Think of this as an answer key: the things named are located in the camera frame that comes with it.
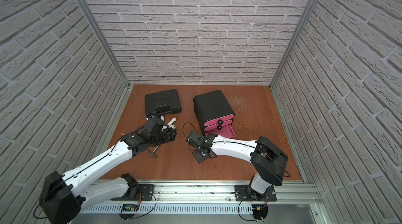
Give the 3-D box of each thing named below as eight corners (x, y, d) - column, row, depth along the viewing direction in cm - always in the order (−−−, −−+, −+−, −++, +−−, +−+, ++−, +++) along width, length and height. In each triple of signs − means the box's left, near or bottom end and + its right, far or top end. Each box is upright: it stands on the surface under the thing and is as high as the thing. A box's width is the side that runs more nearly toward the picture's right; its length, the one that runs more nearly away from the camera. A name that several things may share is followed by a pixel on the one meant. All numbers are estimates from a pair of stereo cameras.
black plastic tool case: (146, 119, 102) (144, 114, 98) (146, 96, 114) (144, 91, 110) (181, 112, 105) (180, 108, 101) (177, 90, 118) (177, 86, 114)
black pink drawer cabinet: (206, 146, 91) (206, 132, 77) (194, 112, 106) (192, 96, 92) (234, 137, 95) (239, 122, 81) (219, 106, 110) (221, 89, 96)
